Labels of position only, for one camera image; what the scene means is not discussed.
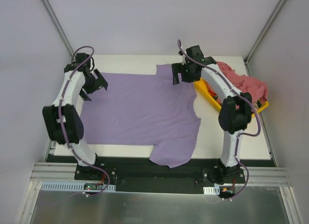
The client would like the aluminium frame post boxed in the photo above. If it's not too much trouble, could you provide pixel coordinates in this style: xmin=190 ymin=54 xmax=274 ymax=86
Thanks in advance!
xmin=40 ymin=0 xmax=74 ymax=60
xmin=244 ymin=0 xmax=288 ymax=66

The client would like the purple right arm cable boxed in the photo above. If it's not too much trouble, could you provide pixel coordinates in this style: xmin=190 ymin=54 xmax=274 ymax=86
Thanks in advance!
xmin=177 ymin=39 xmax=263 ymax=176

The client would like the yellow plastic tray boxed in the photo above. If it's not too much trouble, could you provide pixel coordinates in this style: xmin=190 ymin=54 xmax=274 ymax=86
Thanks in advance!
xmin=194 ymin=79 xmax=269 ymax=113

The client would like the green t shirt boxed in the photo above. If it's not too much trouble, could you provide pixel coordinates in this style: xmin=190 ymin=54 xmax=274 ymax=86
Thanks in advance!
xmin=253 ymin=100 xmax=262 ymax=110

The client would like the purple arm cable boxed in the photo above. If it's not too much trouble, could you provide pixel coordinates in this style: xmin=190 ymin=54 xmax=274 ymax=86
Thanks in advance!
xmin=57 ymin=45 xmax=112 ymax=176
xmin=177 ymin=39 xmax=263 ymax=176

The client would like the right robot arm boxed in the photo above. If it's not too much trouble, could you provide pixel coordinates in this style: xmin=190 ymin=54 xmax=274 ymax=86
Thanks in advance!
xmin=171 ymin=40 xmax=254 ymax=183

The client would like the white slotted cable duct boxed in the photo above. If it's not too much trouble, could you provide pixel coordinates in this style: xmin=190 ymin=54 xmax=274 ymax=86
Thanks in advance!
xmin=41 ymin=182 xmax=106 ymax=193

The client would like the right aluminium frame post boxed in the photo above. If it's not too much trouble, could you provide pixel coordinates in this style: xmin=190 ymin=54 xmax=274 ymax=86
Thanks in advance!
xmin=244 ymin=0 xmax=288 ymax=66

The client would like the purple t shirt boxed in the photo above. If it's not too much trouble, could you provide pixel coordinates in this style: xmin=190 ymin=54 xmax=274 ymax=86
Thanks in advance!
xmin=81 ymin=64 xmax=201 ymax=168

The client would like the left aluminium frame post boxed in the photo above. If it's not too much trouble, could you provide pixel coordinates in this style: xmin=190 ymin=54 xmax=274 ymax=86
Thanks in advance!
xmin=40 ymin=0 xmax=74 ymax=60

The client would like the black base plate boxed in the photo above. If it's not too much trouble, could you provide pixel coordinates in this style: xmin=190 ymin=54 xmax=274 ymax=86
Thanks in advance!
xmin=47 ymin=154 xmax=246 ymax=193

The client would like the pink t shirt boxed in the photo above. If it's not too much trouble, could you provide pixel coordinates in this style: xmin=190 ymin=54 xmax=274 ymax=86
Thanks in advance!
xmin=217 ymin=61 xmax=268 ymax=105

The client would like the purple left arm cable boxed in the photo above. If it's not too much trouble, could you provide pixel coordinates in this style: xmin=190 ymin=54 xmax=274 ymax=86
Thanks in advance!
xmin=57 ymin=45 xmax=112 ymax=176

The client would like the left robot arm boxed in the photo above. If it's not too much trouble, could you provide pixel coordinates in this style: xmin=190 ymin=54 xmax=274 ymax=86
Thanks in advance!
xmin=42 ymin=53 xmax=108 ymax=180

